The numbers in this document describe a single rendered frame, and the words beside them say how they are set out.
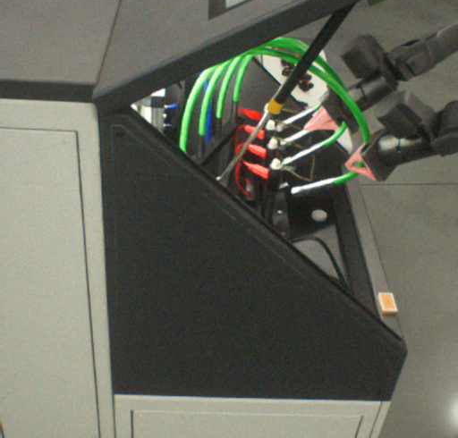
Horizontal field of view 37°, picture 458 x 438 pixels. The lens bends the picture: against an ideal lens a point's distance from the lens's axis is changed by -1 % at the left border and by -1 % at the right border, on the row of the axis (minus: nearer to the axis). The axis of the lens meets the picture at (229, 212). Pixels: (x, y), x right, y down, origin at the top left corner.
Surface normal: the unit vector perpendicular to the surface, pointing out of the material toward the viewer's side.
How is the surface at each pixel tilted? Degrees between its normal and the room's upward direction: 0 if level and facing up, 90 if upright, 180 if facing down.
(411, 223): 0
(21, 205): 90
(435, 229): 0
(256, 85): 90
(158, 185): 90
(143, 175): 90
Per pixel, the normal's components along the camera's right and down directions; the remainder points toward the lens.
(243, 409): 0.02, 0.62
